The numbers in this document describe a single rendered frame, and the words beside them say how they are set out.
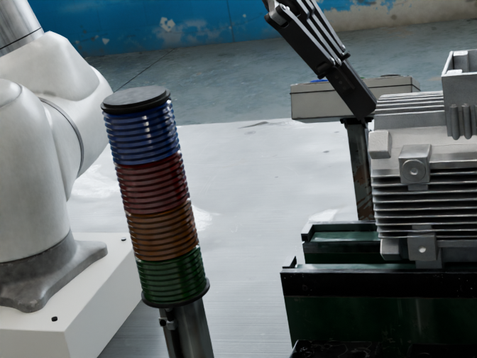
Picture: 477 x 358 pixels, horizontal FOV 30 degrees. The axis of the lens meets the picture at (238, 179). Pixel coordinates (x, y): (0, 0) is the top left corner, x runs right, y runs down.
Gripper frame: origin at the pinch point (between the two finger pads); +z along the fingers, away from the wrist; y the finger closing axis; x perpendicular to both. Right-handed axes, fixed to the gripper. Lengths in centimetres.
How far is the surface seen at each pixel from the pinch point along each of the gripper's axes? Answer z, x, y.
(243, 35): -11, 230, 541
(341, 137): 16, 33, 71
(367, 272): 16.5, 7.0, -13.1
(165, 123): -11.4, 2.1, -36.9
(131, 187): -8.9, 7.4, -38.8
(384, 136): 4.4, -4.1, -12.6
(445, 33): 71, 98, 504
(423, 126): 6.4, -7.3, -9.7
